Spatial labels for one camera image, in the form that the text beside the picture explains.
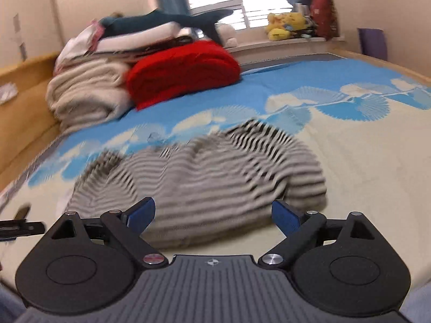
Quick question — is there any blue shark plush toy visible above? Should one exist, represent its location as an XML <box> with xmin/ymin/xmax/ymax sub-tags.
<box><xmin>99</xmin><ymin>9</ymin><xmax>235</xmax><ymax>47</ymax></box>

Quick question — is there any wooden bed frame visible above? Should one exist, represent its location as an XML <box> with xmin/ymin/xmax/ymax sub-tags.
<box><xmin>0</xmin><ymin>51</ymin><xmax>68</xmax><ymax>189</ymax></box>

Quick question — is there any blue printed bedspread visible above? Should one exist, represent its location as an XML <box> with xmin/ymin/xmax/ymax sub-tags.
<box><xmin>0</xmin><ymin>52</ymin><xmax>431</xmax><ymax>297</ymax></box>

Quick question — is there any white folded blanket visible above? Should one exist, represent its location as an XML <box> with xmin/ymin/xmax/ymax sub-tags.
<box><xmin>55</xmin><ymin>21</ymin><xmax>196</xmax><ymax>66</ymax></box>

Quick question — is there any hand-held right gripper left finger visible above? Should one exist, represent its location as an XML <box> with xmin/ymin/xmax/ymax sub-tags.
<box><xmin>50</xmin><ymin>197</ymin><xmax>169</xmax><ymax>270</ymax></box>

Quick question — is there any beige folded blanket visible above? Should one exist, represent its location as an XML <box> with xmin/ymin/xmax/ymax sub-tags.
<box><xmin>46</xmin><ymin>58</ymin><xmax>133</xmax><ymax>132</ymax></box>

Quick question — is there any yellow plush toy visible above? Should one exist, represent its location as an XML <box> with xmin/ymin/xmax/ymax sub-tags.
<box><xmin>265</xmin><ymin>12</ymin><xmax>309</xmax><ymax>41</ymax></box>

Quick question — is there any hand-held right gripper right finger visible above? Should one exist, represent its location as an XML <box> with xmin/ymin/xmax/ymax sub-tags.
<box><xmin>258</xmin><ymin>199</ymin><xmax>378</xmax><ymax>270</ymax></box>

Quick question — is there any black white striped top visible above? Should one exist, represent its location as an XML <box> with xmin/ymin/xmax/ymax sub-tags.
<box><xmin>67</xmin><ymin>119</ymin><xmax>329</xmax><ymax>250</ymax></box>

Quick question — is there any red folded blanket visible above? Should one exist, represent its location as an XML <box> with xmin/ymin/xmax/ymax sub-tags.
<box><xmin>126</xmin><ymin>40</ymin><xmax>242</xmax><ymax>110</ymax></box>

